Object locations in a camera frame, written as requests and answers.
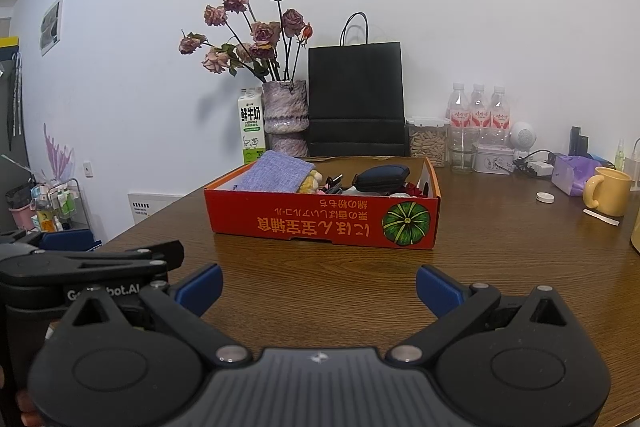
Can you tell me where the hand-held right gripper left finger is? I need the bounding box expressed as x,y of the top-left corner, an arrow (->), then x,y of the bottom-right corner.
60,263 -> 251,365

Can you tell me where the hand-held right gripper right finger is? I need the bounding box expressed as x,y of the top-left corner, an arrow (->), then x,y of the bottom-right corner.
385,264 -> 581,365

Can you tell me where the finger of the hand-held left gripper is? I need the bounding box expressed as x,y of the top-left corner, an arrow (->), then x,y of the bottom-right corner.
0,241 -> 185,285
0,228 -> 96,254

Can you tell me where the black zip case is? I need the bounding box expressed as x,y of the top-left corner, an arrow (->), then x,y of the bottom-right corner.
350,164 -> 411,196

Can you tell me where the orange cardboard box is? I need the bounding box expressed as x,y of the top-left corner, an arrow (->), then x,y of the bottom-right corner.
203,156 -> 442,250

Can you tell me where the white yellow plush alpaca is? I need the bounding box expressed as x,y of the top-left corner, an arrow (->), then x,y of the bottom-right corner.
296,171 -> 326,194

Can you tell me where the person's left hand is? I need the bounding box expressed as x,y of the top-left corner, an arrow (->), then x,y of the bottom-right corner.
15,388 -> 41,427

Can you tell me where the metal storage rack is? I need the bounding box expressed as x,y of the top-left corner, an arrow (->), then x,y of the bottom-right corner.
30,178 -> 96,235

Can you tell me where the pink bin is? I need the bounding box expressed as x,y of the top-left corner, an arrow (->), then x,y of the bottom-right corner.
6,185 -> 36,232

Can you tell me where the clear glass cup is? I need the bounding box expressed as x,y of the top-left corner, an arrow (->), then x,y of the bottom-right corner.
449,128 -> 481,174

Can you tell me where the white tin box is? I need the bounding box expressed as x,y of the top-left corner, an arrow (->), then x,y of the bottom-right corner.
472,143 -> 516,175

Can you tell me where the clear jar of seeds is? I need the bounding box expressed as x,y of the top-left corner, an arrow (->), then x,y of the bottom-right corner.
405,117 -> 450,168

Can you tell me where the dark hanging object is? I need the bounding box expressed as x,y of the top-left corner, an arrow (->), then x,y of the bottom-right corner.
5,52 -> 25,152

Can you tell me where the white green milk carton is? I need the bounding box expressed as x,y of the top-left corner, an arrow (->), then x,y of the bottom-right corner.
237,88 -> 266,166

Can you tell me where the white round speaker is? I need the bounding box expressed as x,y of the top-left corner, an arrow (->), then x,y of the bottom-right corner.
509,122 -> 538,160

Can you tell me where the purple tissue pack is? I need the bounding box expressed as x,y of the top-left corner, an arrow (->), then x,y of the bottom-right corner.
551,154 -> 601,196

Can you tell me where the white paper strip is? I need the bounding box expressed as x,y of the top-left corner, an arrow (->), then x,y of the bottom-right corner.
582,208 -> 621,226

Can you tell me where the clear bottle red label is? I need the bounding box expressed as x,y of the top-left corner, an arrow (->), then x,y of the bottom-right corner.
489,86 -> 512,130
470,84 -> 491,130
447,83 -> 473,130

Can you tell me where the mottled purple ceramic vase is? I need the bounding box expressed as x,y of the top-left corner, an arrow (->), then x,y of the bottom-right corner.
262,79 -> 310,158

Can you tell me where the yellow mug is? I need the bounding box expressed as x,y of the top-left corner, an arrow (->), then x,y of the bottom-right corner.
582,167 -> 633,218

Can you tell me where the black paper bag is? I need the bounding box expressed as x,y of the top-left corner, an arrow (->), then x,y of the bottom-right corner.
306,12 -> 407,158

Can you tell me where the dried pink rose bouquet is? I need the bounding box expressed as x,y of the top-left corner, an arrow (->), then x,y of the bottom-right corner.
179,0 -> 314,84

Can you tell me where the wall poster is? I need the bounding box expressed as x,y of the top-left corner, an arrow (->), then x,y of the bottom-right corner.
40,0 -> 64,58

